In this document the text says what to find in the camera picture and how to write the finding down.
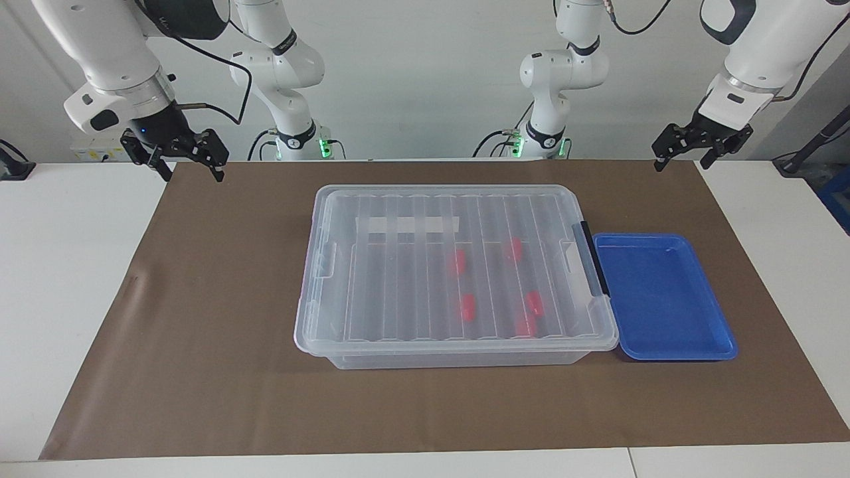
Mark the clear ribbed box lid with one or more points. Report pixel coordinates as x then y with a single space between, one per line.
398 279

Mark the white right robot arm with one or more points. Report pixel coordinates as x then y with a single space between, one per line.
106 53

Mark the blue crate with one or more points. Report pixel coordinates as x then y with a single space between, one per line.
838 199

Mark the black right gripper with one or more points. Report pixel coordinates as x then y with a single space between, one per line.
163 126

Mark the blue plastic tray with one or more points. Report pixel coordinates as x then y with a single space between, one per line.
664 299

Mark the brown table mat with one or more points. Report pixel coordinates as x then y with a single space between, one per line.
199 398

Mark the white power strip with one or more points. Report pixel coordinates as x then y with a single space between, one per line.
93 154

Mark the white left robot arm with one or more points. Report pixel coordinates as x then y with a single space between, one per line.
764 40

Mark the black clamp mount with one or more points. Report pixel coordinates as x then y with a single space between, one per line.
13 166

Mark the black box latch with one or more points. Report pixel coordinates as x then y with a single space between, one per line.
594 259

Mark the clear plastic storage box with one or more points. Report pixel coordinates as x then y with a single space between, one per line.
465 360

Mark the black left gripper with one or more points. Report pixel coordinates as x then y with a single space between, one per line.
717 129

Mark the red block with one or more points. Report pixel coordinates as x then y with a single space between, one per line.
468 307
512 249
534 303
524 326
457 263

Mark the black stand leg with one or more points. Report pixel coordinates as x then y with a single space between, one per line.
817 143

